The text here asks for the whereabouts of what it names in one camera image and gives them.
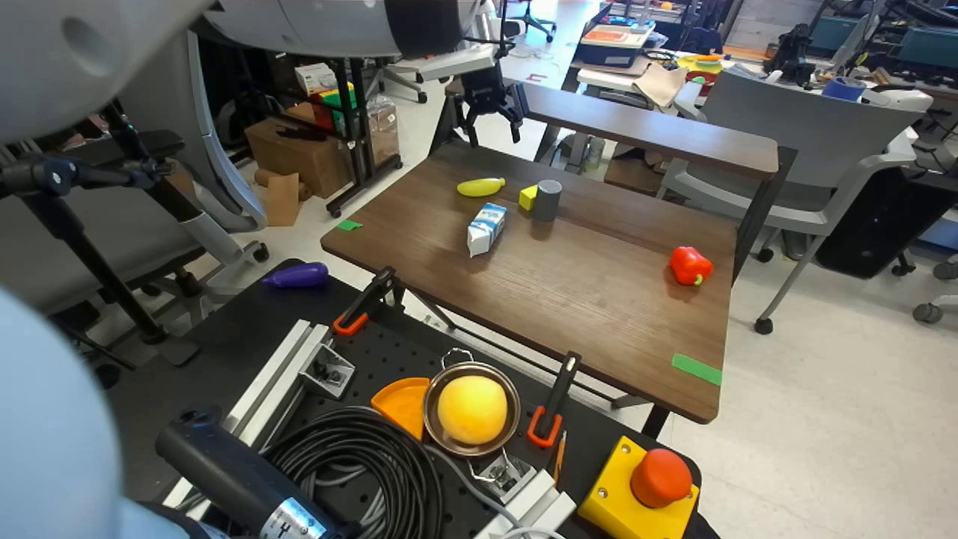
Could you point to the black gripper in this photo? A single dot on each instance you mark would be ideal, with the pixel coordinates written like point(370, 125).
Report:
point(494, 87)

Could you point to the yellow banana toy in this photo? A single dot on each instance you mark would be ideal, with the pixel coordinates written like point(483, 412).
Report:
point(480, 186)

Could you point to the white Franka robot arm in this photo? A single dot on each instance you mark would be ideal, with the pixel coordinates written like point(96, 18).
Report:
point(61, 62)

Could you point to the yellow toy block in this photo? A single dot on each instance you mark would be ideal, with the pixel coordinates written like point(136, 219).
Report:
point(525, 198)

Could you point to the purple eggplant toy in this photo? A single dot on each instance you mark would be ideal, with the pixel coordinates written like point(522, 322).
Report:
point(298, 278)

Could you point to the grey cylinder block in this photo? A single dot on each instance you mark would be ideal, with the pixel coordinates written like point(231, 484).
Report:
point(549, 198)

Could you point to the blue white milk carton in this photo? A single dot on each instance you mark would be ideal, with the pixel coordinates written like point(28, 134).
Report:
point(485, 230)

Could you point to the orange topped black box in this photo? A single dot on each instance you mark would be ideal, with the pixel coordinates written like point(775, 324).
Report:
point(614, 36)

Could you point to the black metal rack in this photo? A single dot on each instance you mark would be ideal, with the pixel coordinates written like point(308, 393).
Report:
point(349, 122)

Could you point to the brown wooden table shelf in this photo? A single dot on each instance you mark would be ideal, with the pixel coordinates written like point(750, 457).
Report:
point(647, 128)

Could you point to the large cardboard box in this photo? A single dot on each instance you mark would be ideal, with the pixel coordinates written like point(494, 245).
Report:
point(299, 153)

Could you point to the small cardboard box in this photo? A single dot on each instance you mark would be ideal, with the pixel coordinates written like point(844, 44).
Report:
point(278, 198)

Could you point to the grey curved panel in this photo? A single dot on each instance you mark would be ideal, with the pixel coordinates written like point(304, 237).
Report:
point(198, 150)

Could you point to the orange wedge plate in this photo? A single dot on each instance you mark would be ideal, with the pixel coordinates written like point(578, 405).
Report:
point(400, 405)

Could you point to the light grey office chair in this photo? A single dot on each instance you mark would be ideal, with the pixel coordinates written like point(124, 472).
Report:
point(798, 131)

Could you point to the metal bowl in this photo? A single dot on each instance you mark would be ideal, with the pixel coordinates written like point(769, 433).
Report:
point(513, 430)

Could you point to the yellow emergency stop box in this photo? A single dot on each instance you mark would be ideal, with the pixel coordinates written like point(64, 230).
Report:
point(624, 499)

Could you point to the grey padded chair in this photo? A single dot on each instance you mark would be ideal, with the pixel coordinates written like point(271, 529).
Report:
point(90, 249)

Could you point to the dark blue cylinder device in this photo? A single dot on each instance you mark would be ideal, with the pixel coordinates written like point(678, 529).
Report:
point(234, 480)

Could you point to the metal corner bracket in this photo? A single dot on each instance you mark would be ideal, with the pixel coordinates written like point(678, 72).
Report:
point(328, 366)
point(503, 474)

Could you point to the aluminium extrusion rail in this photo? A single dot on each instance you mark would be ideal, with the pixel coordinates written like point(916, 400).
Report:
point(278, 385)

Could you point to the short aluminium rail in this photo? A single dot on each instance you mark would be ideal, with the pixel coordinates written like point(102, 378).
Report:
point(533, 510)

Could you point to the black camera tripod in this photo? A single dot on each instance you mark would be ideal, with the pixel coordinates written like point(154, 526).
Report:
point(39, 179)

